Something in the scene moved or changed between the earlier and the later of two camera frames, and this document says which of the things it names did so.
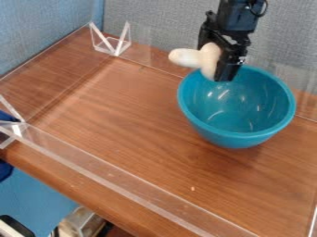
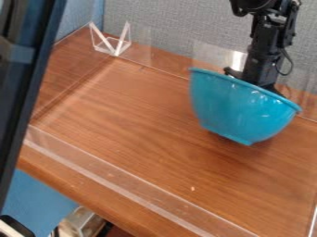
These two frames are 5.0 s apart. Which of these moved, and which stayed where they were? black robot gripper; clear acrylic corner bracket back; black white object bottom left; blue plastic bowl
Moved: black robot gripper; blue plastic bowl
Stayed: black white object bottom left; clear acrylic corner bracket back
